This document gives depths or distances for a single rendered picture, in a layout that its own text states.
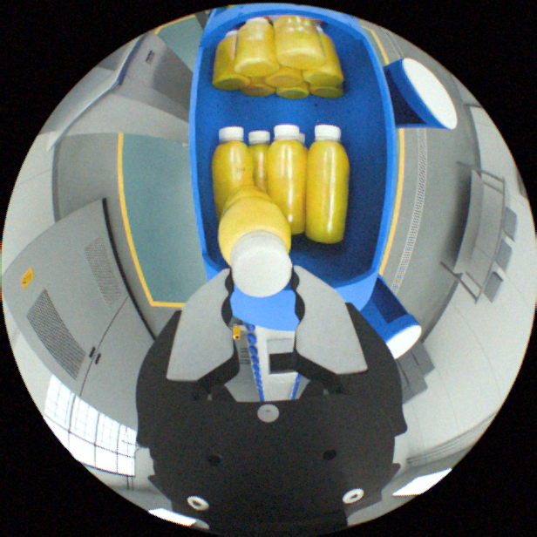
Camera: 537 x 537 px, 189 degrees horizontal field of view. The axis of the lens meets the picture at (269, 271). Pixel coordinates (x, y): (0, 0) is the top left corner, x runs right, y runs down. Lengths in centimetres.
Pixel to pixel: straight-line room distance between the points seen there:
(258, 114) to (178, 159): 114
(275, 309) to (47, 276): 149
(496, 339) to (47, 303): 486
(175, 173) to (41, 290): 137
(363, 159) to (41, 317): 168
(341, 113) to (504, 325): 339
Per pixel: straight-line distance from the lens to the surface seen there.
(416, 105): 65
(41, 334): 152
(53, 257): 155
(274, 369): 64
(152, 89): 55
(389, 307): 121
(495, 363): 365
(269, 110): 43
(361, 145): 36
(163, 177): 155
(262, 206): 15
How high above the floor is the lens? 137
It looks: 58 degrees down
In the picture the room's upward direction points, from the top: 174 degrees clockwise
